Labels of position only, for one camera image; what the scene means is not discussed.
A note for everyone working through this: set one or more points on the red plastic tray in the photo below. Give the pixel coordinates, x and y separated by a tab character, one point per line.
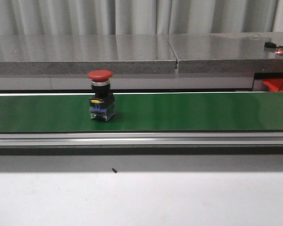
274	85

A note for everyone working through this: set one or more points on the grey stone countertop slab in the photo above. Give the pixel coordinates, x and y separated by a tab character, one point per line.
140	54

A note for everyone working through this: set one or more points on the green conveyor belt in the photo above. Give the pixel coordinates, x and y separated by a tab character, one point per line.
145	112

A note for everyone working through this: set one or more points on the aluminium conveyor frame rail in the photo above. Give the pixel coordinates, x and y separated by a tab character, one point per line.
236	138

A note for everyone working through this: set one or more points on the small sensor circuit board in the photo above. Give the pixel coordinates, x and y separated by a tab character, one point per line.
278	49

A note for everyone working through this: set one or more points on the white pleated curtain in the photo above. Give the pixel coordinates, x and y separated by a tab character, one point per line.
33	17

